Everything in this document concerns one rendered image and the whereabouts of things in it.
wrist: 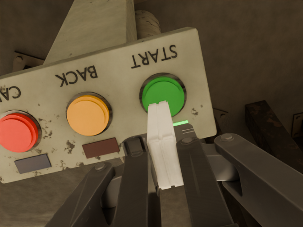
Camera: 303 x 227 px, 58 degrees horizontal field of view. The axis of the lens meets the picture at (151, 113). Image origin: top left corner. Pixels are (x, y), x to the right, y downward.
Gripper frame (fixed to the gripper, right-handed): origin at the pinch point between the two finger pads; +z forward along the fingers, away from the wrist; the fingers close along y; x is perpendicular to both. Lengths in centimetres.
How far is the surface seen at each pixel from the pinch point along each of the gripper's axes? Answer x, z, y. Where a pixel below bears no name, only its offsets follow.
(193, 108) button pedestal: -1.6, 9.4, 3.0
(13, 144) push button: -0.7, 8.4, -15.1
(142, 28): 7, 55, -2
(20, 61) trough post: 6, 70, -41
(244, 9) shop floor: 4, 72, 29
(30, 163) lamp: -3.4, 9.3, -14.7
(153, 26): 6, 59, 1
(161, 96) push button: 0.6, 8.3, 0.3
